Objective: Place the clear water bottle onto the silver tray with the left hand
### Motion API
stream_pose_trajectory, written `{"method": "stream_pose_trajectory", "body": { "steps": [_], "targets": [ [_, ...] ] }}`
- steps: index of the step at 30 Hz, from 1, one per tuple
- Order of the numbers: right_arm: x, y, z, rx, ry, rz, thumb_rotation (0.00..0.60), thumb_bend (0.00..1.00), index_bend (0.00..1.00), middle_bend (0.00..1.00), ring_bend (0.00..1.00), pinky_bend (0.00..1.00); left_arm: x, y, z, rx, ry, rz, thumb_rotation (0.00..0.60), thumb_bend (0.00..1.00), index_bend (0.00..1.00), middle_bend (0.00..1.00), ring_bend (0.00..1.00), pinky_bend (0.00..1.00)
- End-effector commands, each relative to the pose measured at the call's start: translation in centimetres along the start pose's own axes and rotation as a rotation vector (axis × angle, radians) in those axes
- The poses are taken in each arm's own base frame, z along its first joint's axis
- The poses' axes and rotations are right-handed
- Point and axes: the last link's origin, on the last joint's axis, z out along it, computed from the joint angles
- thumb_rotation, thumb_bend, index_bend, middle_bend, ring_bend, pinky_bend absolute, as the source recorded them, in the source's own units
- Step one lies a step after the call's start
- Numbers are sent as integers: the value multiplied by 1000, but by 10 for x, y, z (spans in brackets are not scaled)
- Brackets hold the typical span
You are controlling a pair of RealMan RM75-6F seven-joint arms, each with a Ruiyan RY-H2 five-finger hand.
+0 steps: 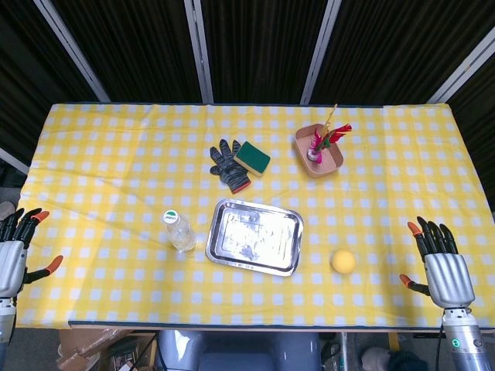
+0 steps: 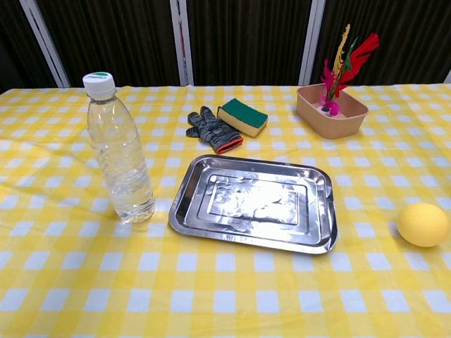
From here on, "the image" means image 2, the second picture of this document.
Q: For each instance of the yellow white checked tablecloth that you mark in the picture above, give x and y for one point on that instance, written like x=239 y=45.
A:
x=225 y=292

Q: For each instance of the grey knit work glove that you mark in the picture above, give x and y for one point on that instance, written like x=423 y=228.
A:
x=215 y=132

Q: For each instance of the beige rectangular plastic box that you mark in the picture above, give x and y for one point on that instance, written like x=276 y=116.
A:
x=338 y=125

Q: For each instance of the yellow green scouring sponge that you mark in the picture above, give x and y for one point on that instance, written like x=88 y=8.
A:
x=243 y=118

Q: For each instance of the colourful feather shuttlecock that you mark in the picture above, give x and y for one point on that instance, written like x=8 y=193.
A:
x=363 y=49

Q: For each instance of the dark pleated curtain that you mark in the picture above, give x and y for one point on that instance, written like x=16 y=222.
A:
x=246 y=38

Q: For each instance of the white metal frame post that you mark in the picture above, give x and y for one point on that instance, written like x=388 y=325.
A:
x=46 y=45
x=181 y=42
x=311 y=42

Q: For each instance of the yellow egg-shaped ball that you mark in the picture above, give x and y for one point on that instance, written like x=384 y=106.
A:
x=423 y=225

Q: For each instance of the transparent plastic water bottle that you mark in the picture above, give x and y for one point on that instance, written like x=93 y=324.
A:
x=120 y=158

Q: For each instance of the rectangular stainless steel tray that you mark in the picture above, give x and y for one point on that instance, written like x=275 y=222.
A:
x=253 y=204

